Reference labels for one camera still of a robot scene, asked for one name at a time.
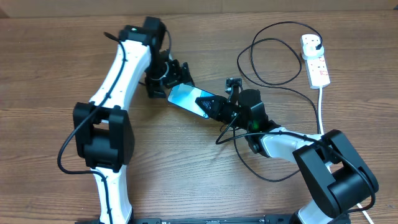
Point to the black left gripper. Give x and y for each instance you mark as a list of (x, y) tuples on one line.
[(178, 74)]

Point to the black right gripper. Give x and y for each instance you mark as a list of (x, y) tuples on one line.
[(219, 101)]

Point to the white charger plug adapter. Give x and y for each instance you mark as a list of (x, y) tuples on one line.
[(310, 51)]

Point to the blue Galaxy smartphone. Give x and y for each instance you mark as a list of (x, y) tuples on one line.
[(184, 96)]

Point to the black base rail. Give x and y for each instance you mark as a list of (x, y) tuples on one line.
[(267, 219)]

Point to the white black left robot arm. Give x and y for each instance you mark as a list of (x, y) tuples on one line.
[(102, 129)]

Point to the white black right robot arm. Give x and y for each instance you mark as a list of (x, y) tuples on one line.
[(337, 178)]

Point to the white power strip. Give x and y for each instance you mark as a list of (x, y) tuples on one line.
[(317, 72)]

